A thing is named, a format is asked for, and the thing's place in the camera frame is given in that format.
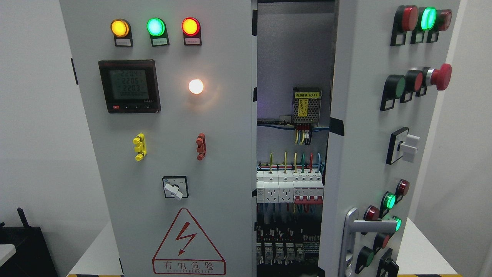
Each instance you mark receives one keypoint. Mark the grey cabinet door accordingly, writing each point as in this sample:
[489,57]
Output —
[220,186]
[380,50]

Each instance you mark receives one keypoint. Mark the white socket breaker row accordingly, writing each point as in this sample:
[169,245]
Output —
[301,187]

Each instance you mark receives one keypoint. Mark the metal mesh power supply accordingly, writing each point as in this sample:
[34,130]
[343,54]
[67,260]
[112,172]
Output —
[306,105]

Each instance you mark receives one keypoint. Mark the white glowing indicator light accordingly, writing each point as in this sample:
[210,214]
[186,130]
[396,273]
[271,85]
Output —
[196,86]

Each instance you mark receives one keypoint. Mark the red indicator light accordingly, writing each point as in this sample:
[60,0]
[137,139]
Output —
[190,26]

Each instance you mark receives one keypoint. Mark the red high voltage warning sticker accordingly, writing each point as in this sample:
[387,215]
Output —
[187,250]

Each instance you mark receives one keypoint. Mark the black digital power meter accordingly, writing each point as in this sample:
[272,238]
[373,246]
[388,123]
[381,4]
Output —
[130,86]

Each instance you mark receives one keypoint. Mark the green indicator light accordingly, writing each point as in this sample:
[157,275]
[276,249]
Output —
[155,27]

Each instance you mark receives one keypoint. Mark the yellow indicator light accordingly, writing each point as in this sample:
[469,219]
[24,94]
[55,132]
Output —
[120,27]

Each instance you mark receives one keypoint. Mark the red emergency stop button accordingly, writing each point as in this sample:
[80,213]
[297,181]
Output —
[440,77]

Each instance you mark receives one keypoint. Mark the black box on left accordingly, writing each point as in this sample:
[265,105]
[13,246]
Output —
[32,258]

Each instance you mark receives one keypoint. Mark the red terminal post block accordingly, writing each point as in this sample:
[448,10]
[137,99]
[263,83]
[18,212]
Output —
[201,146]

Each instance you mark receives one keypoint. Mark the white rotary selector switch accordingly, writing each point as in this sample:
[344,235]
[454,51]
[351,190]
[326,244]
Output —
[175,187]

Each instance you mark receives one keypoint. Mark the yellow terminal post block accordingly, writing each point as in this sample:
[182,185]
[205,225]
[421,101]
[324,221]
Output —
[140,146]

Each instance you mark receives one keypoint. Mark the silver door handle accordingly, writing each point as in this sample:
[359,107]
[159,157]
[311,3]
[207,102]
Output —
[351,263]

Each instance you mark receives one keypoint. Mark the white selector switch right door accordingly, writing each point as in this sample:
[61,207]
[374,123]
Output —
[402,145]

